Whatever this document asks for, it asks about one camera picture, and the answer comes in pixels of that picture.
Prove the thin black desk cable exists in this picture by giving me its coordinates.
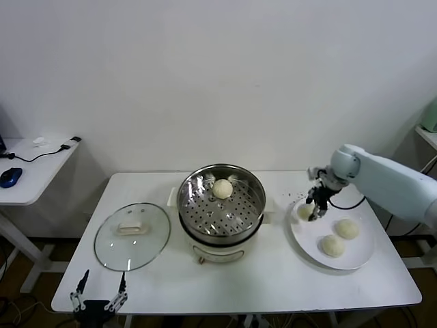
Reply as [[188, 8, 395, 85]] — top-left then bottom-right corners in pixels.
[[0, 145, 69, 163]]

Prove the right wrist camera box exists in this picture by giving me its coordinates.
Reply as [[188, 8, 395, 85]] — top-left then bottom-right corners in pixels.
[[307, 166, 330, 182]]

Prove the pale green appliance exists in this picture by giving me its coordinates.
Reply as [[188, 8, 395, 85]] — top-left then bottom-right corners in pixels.
[[421, 102, 437, 133]]

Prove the blue computer mouse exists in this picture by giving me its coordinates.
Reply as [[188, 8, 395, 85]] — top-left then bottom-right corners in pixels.
[[0, 167, 24, 188]]

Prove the black cable with adapter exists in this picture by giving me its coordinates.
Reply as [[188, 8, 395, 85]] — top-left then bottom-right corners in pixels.
[[384, 204, 421, 236]]

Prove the perforated steel steamer basket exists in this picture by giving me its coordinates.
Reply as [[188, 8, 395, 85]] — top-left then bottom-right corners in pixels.
[[177, 164, 267, 240]]

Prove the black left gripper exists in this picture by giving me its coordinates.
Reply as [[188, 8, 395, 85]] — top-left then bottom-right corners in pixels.
[[70, 269, 129, 328]]

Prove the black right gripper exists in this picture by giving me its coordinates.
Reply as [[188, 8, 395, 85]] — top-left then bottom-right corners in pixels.
[[305, 187, 330, 222]]

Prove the dark monitor edge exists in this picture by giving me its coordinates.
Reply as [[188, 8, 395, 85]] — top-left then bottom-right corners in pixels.
[[0, 104, 8, 154]]

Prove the white shelf table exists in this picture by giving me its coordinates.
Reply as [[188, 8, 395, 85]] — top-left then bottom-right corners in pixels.
[[414, 125, 437, 151]]

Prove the round glass pot lid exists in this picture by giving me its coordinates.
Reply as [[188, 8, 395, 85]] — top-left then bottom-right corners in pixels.
[[94, 202, 171, 273]]

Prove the white electric cooking pot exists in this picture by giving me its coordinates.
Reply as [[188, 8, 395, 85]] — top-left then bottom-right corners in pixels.
[[167, 187, 277, 264]]

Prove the white steamed baozi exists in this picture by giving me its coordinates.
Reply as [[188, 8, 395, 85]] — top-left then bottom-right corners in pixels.
[[333, 219, 361, 241], [319, 234, 346, 259], [296, 204, 315, 220], [211, 178, 234, 200]]

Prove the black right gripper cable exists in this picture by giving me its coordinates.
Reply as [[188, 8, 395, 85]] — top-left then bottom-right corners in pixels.
[[327, 194, 366, 210]]

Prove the white side desk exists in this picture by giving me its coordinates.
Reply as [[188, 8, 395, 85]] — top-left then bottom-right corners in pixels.
[[0, 137, 83, 295]]

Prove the white round plate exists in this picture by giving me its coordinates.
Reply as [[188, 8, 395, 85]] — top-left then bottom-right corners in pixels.
[[290, 195, 376, 271]]

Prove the black and white adapter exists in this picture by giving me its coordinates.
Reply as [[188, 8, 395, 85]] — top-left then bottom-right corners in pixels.
[[60, 136, 82, 151]]

